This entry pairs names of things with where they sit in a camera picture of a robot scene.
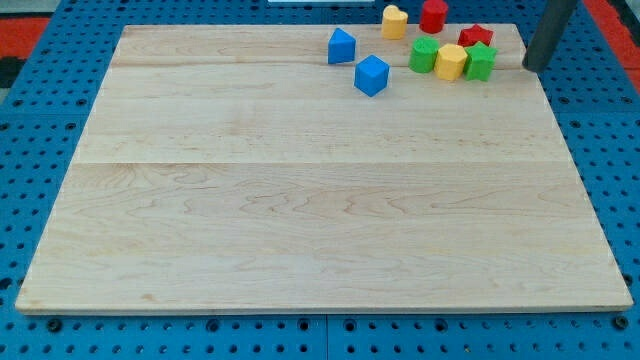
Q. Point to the light wooden board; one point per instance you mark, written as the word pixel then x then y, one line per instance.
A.
pixel 230 169

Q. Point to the yellow hexagon block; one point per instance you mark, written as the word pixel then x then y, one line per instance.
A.
pixel 450 62

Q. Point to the blue triangular prism block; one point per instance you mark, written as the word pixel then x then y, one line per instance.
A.
pixel 341 47

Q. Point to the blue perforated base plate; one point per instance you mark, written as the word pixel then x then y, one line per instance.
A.
pixel 589 85

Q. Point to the blue cube block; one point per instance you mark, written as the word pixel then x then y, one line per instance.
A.
pixel 371 75

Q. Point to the green cylinder block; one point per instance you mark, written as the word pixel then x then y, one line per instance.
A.
pixel 423 54

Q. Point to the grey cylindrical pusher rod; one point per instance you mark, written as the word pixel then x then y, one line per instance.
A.
pixel 552 24

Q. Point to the green star block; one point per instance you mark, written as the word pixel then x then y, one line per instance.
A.
pixel 480 61

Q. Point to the yellow heart block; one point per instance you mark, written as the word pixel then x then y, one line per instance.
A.
pixel 394 23

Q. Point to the red star block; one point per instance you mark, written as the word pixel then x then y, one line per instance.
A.
pixel 476 33

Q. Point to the red cylinder block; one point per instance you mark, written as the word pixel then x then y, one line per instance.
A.
pixel 433 16

